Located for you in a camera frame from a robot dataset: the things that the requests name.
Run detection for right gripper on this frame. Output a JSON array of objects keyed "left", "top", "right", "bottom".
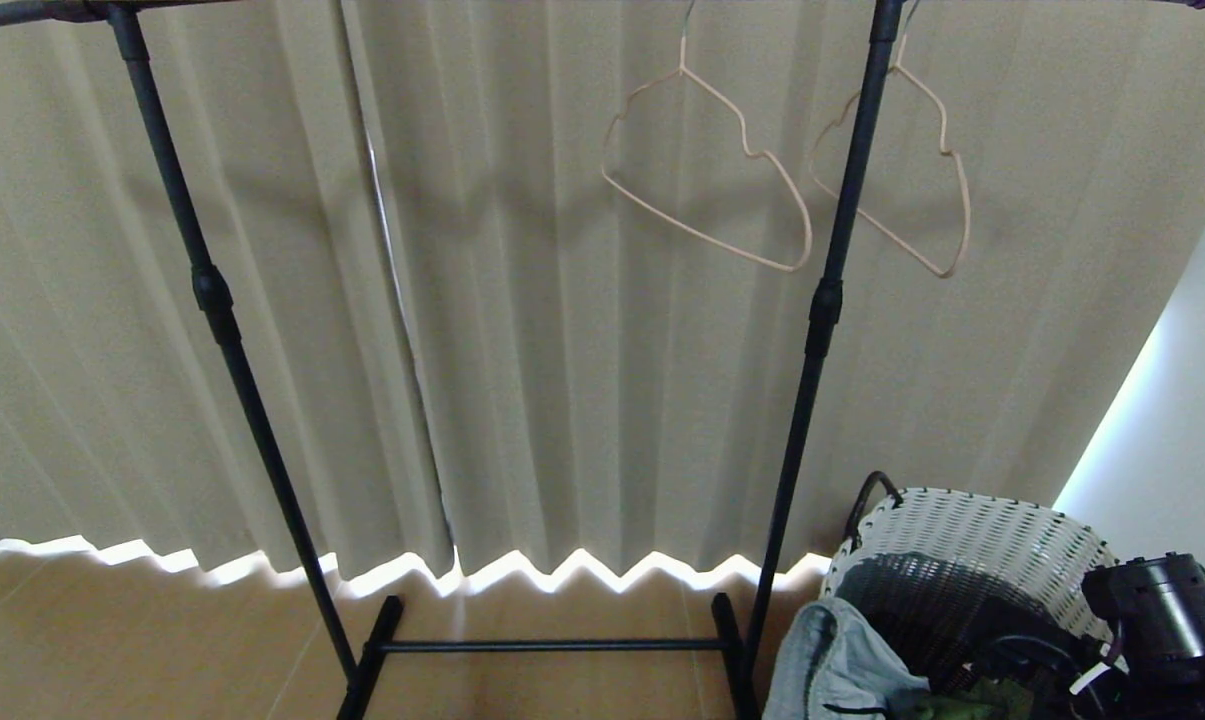
[{"left": 1067, "top": 645, "right": 1205, "bottom": 720}]

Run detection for green printed shirt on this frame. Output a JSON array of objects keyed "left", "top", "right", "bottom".
[{"left": 902, "top": 678, "right": 1038, "bottom": 720}]

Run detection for white laundry basket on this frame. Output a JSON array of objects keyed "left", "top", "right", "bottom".
[{"left": 820, "top": 472, "right": 1123, "bottom": 720}]

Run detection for pink clothes hanger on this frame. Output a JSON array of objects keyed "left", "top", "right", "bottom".
[
  {"left": 600, "top": 0, "right": 814, "bottom": 273},
  {"left": 808, "top": 0, "right": 972, "bottom": 279}
]

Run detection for black clothes rack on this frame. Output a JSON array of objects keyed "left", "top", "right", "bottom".
[{"left": 0, "top": 0, "right": 1205, "bottom": 720}]

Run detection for pale grey shorts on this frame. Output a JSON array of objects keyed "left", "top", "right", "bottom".
[{"left": 762, "top": 597, "right": 931, "bottom": 720}]

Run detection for beige curtain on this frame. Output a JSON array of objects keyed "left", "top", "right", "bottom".
[{"left": 0, "top": 0, "right": 1205, "bottom": 601}]

